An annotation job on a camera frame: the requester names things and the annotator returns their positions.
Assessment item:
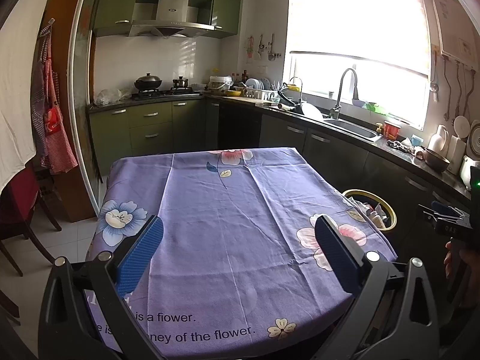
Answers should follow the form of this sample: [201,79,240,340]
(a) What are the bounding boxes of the red checked apron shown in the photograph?
[40,19,79,175]

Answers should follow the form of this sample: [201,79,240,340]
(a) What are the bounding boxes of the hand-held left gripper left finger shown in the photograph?
[37,215,166,360]

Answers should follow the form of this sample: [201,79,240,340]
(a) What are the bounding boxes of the yellow rimmed trash bin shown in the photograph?
[342,189,397,233]

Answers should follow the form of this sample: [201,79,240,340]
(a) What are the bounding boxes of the clear lidded container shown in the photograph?
[209,76,234,94]

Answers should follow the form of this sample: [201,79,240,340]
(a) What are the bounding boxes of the white rice cooker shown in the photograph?
[459,154,480,192]

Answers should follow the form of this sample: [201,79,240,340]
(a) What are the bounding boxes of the person's right hand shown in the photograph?
[444,240,460,279]

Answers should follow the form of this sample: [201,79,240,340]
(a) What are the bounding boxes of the metal bowl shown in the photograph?
[422,148,451,173]

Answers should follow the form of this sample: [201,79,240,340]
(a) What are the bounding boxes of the purple floral tablecloth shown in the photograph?
[86,147,398,353]

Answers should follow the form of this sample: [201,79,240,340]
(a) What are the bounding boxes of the steel sink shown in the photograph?
[323,118,383,143]

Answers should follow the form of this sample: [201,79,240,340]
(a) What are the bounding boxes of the wall rack with utensils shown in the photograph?
[245,33,283,61]

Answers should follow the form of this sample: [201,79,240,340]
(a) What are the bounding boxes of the clear plastic bag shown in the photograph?
[94,88,132,106]

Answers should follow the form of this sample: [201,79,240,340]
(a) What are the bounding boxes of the bright window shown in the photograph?
[283,0,432,132]

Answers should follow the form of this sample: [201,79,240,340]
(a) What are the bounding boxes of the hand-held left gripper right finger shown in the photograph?
[315,214,439,360]

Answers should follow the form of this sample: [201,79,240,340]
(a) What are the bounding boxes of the purple checked apron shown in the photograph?
[31,60,49,158]

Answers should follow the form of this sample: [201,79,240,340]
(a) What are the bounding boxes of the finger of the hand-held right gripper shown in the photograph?
[418,205,469,224]
[431,201,466,217]

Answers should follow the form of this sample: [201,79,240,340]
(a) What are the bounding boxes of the white hanging cloth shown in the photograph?
[0,0,62,192]

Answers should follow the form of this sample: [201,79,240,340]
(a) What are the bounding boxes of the red cushioned wooden chair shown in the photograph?
[0,165,62,276]

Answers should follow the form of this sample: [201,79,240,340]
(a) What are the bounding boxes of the green cabinets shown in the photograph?
[92,0,244,39]
[88,97,473,233]

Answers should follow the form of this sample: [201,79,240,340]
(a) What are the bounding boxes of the green lower cabinets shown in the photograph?
[88,97,473,233]

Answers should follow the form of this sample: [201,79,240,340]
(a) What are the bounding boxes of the green upper cabinets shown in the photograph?
[92,0,244,39]

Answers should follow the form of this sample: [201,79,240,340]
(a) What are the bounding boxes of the dish rack with plates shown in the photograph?
[242,78,280,100]

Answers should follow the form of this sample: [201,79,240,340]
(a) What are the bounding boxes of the steel kitchen faucet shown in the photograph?
[329,68,359,121]

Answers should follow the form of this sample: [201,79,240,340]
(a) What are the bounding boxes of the steel range hood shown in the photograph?
[128,0,215,39]

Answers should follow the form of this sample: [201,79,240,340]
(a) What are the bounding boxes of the gas stove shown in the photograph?
[131,88,201,100]

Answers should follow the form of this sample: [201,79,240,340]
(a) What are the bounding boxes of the white jug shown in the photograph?
[427,124,450,158]

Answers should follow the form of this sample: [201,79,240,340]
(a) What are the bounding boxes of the black lidded wok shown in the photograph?
[134,73,163,92]

